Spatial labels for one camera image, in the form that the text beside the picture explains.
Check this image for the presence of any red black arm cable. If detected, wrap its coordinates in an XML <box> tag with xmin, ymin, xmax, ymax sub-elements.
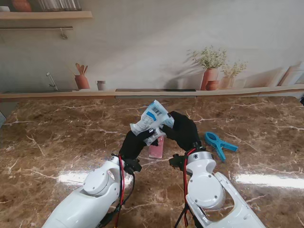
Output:
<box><xmin>97</xmin><ymin>154</ymin><xmax>136</xmax><ymax>228</ymax></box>
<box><xmin>174</xmin><ymin>148</ymin><xmax>198</xmax><ymax>228</ymax></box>

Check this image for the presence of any clear bottle with pink seasoning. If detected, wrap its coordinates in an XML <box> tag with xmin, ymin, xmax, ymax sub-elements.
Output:
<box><xmin>148</xmin><ymin>135</ymin><xmax>165</xmax><ymax>159</ymax></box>

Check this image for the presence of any blue plastic bag clip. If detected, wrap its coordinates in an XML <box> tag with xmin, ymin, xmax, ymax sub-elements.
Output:
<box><xmin>204</xmin><ymin>132</ymin><xmax>239</xmax><ymax>162</ymax></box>

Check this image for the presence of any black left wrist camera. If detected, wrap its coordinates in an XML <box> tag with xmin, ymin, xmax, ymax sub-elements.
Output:
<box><xmin>123</xmin><ymin>158</ymin><xmax>143</xmax><ymax>174</ymax></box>

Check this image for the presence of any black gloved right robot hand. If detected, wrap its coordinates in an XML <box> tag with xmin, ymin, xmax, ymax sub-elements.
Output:
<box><xmin>161</xmin><ymin>111</ymin><xmax>203</xmax><ymax>152</ymax></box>

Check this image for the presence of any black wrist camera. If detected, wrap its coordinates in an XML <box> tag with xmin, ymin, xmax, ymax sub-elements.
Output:
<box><xmin>123</xmin><ymin>158</ymin><xmax>143</xmax><ymax>174</ymax></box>
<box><xmin>169</xmin><ymin>153</ymin><xmax>186</xmax><ymax>171</ymax></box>

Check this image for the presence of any printed kitchen backdrop banner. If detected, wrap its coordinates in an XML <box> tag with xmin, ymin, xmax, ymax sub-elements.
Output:
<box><xmin>0</xmin><ymin>0</ymin><xmax>304</xmax><ymax>103</ymax></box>

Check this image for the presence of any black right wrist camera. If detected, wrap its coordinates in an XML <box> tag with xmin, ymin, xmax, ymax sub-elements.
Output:
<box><xmin>169</xmin><ymin>153</ymin><xmax>186</xmax><ymax>171</ymax></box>

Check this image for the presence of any red black left arm cable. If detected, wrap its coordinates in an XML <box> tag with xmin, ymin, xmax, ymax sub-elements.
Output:
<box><xmin>97</xmin><ymin>154</ymin><xmax>136</xmax><ymax>228</ymax></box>

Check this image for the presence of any red black right arm cable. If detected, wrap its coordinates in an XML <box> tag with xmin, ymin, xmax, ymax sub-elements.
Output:
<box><xmin>174</xmin><ymin>148</ymin><xmax>198</xmax><ymax>228</ymax></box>

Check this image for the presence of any white blue seasoning refill bag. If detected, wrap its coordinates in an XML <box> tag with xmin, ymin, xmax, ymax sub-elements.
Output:
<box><xmin>129</xmin><ymin>99</ymin><xmax>175</xmax><ymax>147</ymax></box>

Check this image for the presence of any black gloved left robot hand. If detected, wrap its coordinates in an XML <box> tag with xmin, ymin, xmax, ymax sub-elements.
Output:
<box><xmin>118</xmin><ymin>129</ymin><xmax>159</xmax><ymax>162</ymax></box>

